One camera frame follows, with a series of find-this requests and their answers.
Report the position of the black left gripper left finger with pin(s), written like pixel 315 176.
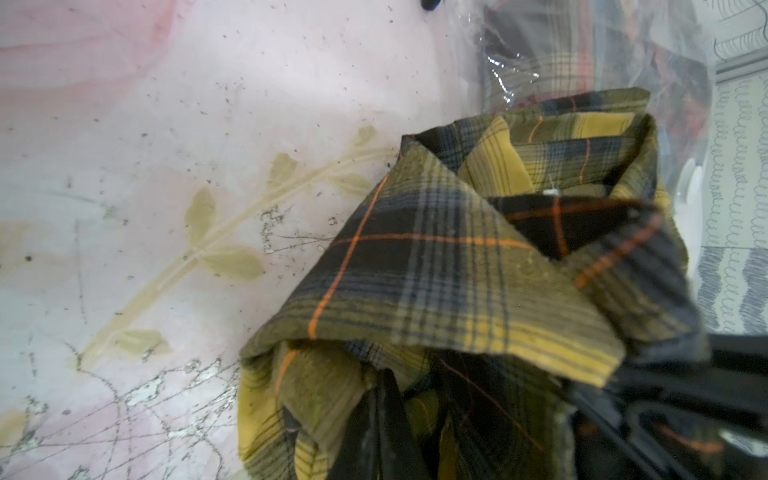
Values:
pixel 359 455

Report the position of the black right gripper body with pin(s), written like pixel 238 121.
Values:
pixel 677 422

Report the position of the yellow plaid shirt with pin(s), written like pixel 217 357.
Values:
pixel 500 257

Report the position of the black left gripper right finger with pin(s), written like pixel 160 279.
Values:
pixel 399 453

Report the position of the red plaid shirt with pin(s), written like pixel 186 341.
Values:
pixel 540 54

